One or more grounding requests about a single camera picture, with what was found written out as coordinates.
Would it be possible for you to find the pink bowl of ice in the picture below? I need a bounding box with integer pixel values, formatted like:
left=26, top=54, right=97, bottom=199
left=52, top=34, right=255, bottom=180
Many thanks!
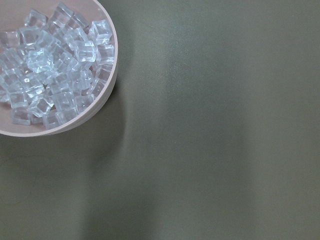
left=0, top=0, right=119, bottom=138

